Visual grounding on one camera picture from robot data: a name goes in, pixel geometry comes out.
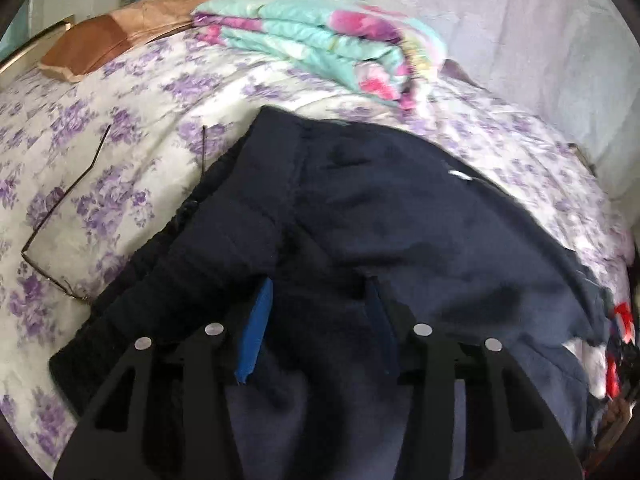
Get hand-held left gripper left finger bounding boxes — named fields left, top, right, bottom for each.
left=52, top=277, right=275, bottom=480

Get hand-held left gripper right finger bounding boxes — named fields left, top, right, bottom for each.
left=365, top=276, right=586, bottom=480

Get navy blue pants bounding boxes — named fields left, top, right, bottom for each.
left=48, top=105, right=613, bottom=480

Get thin-framed eyeglasses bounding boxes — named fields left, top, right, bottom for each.
left=21, top=125, right=208, bottom=303

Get red white blue cloth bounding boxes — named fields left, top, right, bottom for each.
left=602, top=300, right=640, bottom=401

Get folded teal pink floral blanket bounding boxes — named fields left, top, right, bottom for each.
left=192, top=0, right=448, bottom=111

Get brown pillow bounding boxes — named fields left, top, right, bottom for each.
left=40, top=0, right=251, bottom=82

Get white lace curtain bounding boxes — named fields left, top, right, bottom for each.
left=190, top=0, right=640, bottom=201

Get wooden frame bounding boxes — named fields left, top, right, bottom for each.
left=0, top=17, right=76, bottom=76

